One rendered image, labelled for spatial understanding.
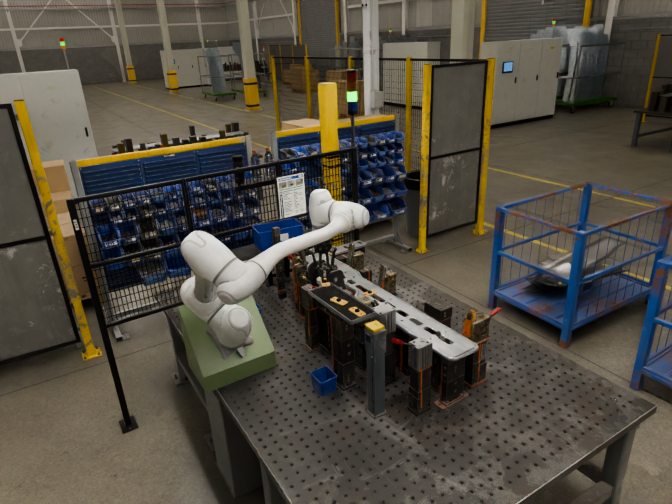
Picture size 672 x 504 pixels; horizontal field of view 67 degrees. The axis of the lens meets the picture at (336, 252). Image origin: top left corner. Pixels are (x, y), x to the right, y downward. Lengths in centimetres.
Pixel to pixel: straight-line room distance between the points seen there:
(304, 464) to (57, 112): 746
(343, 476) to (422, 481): 31
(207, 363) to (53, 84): 678
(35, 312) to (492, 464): 341
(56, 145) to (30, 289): 485
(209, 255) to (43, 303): 265
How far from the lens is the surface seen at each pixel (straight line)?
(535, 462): 232
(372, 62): 739
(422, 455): 226
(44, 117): 890
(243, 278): 190
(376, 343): 217
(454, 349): 233
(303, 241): 206
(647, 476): 348
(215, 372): 262
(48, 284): 435
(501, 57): 1343
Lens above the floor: 229
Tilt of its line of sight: 23 degrees down
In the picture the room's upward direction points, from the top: 3 degrees counter-clockwise
